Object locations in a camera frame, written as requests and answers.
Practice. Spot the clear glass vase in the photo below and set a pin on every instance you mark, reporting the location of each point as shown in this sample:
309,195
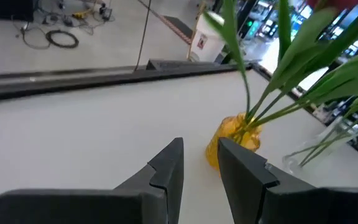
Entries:
294,163

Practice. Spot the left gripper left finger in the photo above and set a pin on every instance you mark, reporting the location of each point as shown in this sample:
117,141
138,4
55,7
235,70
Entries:
89,207

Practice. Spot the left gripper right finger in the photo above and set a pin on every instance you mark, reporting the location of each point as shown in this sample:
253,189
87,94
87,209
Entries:
306,207

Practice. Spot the black power adapter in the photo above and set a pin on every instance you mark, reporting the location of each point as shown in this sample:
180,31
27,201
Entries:
107,14

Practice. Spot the hazard striped tape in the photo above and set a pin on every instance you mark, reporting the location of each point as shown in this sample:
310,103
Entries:
172,27

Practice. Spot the white trash bin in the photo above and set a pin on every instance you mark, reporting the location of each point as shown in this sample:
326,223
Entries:
208,40

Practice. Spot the yellow glass vase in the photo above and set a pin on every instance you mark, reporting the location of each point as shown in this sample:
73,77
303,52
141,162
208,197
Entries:
225,130

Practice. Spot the black mesh computer case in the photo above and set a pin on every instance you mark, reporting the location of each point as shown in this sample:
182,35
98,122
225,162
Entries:
179,64

